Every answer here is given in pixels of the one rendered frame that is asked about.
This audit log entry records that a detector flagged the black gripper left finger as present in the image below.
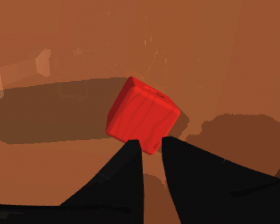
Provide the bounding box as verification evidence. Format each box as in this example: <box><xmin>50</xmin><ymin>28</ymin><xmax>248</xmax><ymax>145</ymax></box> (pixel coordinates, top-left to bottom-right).
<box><xmin>0</xmin><ymin>140</ymin><xmax>145</xmax><ymax>224</ymax></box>

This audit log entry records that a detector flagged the red wooden block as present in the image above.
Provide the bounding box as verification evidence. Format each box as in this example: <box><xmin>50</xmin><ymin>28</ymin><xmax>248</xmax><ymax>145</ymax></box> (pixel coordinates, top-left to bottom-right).
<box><xmin>105</xmin><ymin>76</ymin><xmax>180</xmax><ymax>156</ymax></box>

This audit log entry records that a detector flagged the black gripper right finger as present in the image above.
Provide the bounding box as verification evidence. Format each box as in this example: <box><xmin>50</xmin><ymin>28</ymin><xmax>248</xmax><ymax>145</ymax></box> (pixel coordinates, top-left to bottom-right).
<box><xmin>161</xmin><ymin>136</ymin><xmax>280</xmax><ymax>224</ymax></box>

